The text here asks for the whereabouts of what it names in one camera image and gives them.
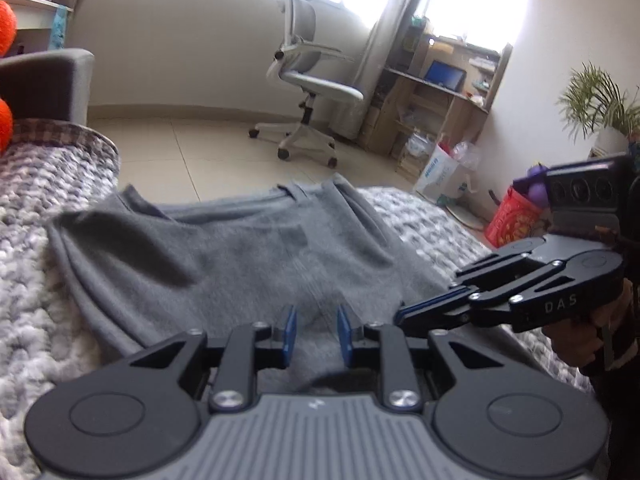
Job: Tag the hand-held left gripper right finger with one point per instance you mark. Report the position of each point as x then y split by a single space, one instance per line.
345 335

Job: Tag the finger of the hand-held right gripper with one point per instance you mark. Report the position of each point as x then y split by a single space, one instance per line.
440 312
500 265

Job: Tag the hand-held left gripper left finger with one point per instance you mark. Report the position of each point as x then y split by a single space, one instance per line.
291 335

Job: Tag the grey sweatshirt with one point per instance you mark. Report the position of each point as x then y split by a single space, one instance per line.
225 270

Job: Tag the person's right hand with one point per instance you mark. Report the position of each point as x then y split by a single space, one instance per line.
575 345

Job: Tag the red patterned bag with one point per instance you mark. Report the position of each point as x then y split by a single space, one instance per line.
510 220

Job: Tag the purple plush toy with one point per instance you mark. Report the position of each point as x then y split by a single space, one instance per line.
537 191

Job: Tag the white plant pot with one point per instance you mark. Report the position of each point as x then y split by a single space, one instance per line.
610 142

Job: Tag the green potted plant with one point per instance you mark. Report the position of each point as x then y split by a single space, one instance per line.
595 100

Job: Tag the white cardboard box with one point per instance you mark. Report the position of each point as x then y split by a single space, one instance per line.
440 175

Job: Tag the wooden shelf desk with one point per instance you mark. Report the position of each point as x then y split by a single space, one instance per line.
450 110

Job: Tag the laptop with blue screen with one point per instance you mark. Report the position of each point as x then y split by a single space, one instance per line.
445 76

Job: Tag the white grey office chair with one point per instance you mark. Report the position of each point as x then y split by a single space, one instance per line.
320 85

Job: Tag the grey curtain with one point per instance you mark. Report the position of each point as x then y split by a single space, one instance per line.
390 35

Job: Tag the grey white quilted blanket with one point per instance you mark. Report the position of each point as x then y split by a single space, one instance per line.
30 240

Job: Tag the orange pumpkin cushion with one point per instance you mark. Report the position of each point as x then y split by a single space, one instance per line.
5 120

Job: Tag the blue patterned cloth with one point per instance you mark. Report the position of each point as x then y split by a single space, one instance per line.
59 27

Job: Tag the white bookshelf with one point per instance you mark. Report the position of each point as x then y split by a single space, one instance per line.
30 10

